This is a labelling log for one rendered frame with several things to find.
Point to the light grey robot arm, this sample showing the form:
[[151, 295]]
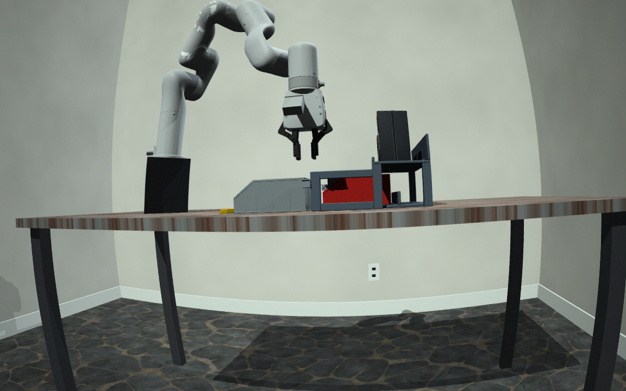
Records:
[[257, 21]]

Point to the grey metal bin rack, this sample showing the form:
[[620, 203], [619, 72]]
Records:
[[420, 159]]

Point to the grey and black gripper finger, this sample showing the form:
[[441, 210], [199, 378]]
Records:
[[294, 139], [317, 136]]

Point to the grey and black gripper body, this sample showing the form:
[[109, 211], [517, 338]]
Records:
[[314, 106]]

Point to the red open bin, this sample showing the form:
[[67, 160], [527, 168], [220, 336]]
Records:
[[348, 190]]

